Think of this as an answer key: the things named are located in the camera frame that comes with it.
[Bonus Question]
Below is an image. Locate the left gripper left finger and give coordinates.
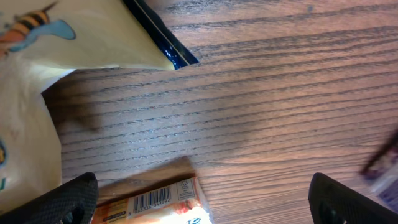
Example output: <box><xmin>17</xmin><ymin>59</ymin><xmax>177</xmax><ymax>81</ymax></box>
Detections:
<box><xmin>1</xmin><ymin>172</ymin><xmax>99</xmax><ymax>224</ymax></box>

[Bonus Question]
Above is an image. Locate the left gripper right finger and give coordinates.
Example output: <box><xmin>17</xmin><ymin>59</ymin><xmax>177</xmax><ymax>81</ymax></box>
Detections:
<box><xmin>308</xmin><ymin>172</ymin><xmax>397</xmax><ymax>224</ymax></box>

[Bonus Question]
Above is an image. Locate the red purple Carefree pad pack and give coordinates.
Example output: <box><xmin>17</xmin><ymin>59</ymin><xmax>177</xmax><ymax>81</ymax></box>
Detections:
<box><xmin>360</xmin><ymin>131</ymin><xmax>397</xmax><ymax>213</ymax></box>

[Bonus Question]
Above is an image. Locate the yellow snack bag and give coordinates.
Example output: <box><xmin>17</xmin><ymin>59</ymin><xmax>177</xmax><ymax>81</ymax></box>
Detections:
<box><xmin>1</xmin><ymin>0</ymin><xmax>197</xmax><ymax>213</ymax></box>

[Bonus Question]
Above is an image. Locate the orange tissue pack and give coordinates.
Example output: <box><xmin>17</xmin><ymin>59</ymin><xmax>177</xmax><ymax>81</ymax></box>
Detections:
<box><xmin>91</xmin><ymin>177</ymin><xmax>213</xmax><ymax>224</ymax></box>

